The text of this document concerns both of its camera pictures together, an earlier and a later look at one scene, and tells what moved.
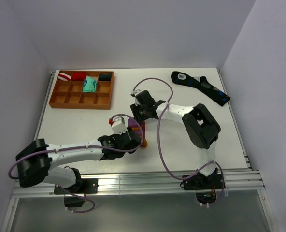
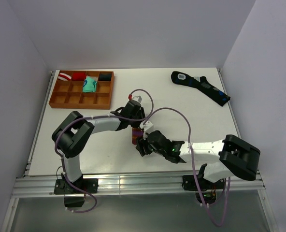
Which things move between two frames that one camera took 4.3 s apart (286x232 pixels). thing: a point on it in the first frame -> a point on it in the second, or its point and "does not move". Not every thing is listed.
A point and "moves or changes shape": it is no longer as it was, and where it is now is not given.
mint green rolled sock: x=90 y=84 does not move
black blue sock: x=200 y=82 does not move
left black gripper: x=115 y=136 -> x=141 y=113
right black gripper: x=135 y=109 -> x=141 y=142
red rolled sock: x=78 y=76 does not move
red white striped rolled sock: x=64 y=76 does not move
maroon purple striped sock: x=135 y=126 moves or changes shape
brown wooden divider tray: x=69 y=94 does not move
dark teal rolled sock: x=105 y=77 does not move
